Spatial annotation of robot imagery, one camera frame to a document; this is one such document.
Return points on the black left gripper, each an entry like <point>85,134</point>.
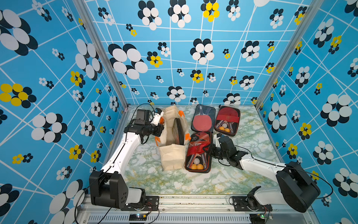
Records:
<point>160,127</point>

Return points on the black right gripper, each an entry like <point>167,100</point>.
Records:
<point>211,148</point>

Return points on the ping pong set case three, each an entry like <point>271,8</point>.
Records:
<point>198,159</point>

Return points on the beige canvas tote bag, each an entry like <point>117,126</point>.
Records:
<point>172,156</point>

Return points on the ping pong set case two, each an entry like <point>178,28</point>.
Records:
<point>227,120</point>

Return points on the ping pong set case one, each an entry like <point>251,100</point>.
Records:
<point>203,119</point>

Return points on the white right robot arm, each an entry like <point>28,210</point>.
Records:
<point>295,186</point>

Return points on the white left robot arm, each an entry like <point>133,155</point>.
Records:
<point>107,187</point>

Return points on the right controller board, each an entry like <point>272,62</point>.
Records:
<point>257,219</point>

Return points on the controller board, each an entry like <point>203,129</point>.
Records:
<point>257,219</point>
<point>138,217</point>

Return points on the left controller board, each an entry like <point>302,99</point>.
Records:
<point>138,217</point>

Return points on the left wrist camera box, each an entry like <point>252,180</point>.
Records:
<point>143,115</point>

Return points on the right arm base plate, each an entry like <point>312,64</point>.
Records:
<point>241,204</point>

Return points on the aluminium front rail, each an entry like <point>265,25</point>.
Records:
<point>193,209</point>

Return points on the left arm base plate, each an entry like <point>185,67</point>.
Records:
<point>151,204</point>

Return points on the aluminium left corner post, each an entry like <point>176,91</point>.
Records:
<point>85,16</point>

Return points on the aluminium corner post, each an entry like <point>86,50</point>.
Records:
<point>85,16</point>
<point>298,34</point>

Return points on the aluminium right corner post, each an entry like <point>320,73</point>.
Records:
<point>298,34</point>

